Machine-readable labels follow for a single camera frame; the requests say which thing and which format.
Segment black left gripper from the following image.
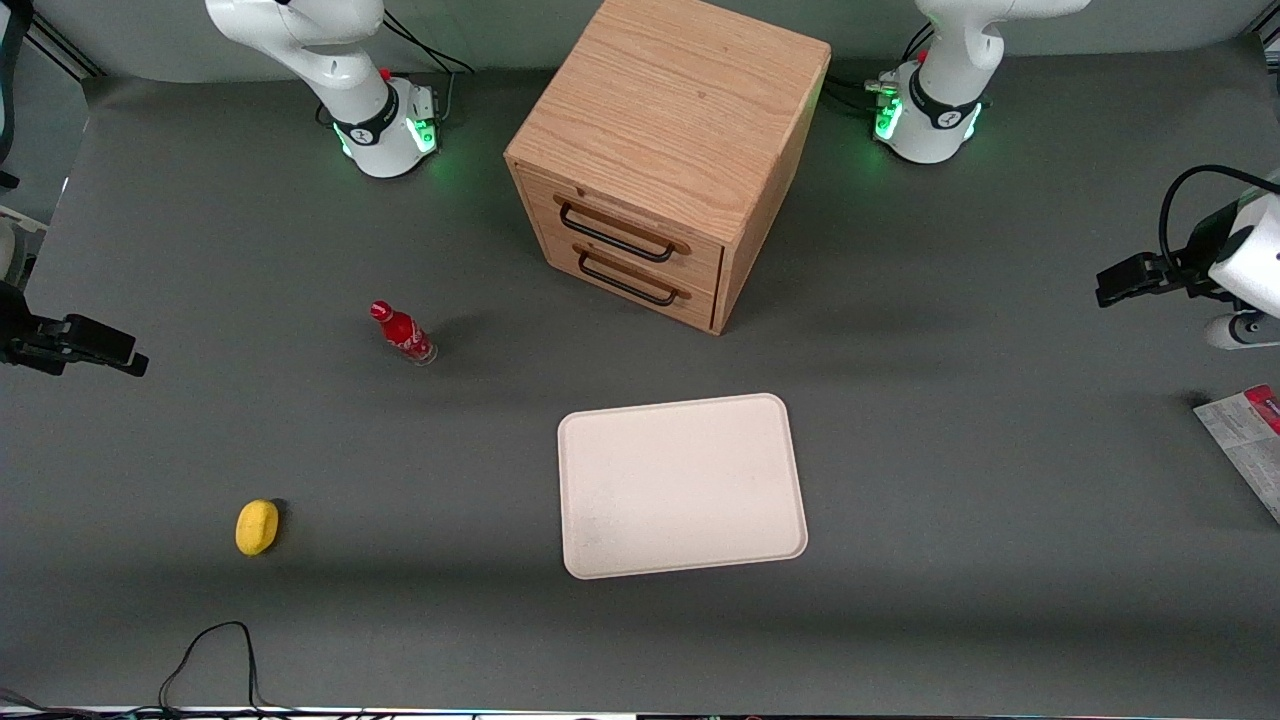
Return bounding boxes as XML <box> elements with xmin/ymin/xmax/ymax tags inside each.
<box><xmin>1094</xmin><ymin>250</ymin><xmax>1227</xmax><ymax>308</ymax></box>

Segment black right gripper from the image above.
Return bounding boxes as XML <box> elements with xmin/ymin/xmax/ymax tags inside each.
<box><xmin>0</xmin><ymin>283</ymin><xmax>151</xmax><ymax>379</ymax></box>

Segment red cookie box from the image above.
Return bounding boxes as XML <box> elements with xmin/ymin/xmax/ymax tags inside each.
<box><xmin>1193</xmin><ymin>384</ymin><xmax>1280</xmax><ymax>527</ymax></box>

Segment cream plastic tray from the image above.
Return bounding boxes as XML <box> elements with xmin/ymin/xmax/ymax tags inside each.
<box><xmin>557</xmin><ymin>393</ymin><xmax>809</xmax><ymax>581</ymax></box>

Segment yellow lemon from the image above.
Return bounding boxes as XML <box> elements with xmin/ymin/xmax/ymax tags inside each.
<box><xmin>235</xmin><ymin>499</ymin><xmax>282</xmax><ymax>557</ymax></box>

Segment red cola bottle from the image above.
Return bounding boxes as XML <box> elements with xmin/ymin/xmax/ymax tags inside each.
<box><xmin>369</xmin><ymin>300</ymin><xmax>439</xmax><ymax>367</ymax></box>

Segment wooden drawer front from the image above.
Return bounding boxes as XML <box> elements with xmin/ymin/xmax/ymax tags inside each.
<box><xmin>520</xmin><ymin>165</ymin><xmax>726</xmax><ymax>297</ymax></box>
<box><xmin>540</xmin><ymin>225</ymin><xmax>719</xmax><ymax>333</ymax></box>

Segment wooden drawer cabinet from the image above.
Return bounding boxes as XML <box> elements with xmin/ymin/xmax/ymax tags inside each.
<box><xmin>504</xmin><ymin>0</ymin><xmax>833</xmax><ymax>336</ymax></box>

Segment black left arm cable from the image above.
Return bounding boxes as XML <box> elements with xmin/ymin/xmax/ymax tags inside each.
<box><xmin>1158</xmin><ymin>164</ymin><xmax>1280</xmax><ymax>273</ymax></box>

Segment black hanging cable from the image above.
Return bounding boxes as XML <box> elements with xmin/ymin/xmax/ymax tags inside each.
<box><xmin>0</xmin><ymin>0</ymin><xmax>34</xmax><ymax>191</ymax></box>

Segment black looped table cable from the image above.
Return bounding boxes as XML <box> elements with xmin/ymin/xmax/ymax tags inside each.
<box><xmin>158</xmin><ymin>621</ymin><xmax>296</xmax><ymax>719</ymax></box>

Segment black left base cables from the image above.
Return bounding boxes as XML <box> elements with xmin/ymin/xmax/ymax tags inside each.
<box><xmin>828</xmin><ymin>22</ymin><xmax>936</xmax><ymax>119</ymax></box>

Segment black base cables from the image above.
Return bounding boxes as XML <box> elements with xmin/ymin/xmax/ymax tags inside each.
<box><xmin>383</xmin><ymin>8</ymin><xmax>477</xmax><ymax>79</ymax></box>
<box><xmin>828</xmin><ymin>22</ymin><xmax>936</xmax><ymax>119</ymax></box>

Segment black right base cables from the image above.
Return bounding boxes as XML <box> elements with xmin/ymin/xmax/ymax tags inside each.
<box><xmin>383</xmin><ymin>8</ymin><xmax>477</xmax><ymax>79</ymax></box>

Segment black drawer handle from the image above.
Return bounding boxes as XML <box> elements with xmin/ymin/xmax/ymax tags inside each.
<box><xmin>573</xmin><ymin>243</ymin><xmax>693</xmax><ymax>308</ymax></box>
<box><xmin>553</xmin><ymin>193</ymin><xmax>692</xmax><ymax>265</ymax></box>

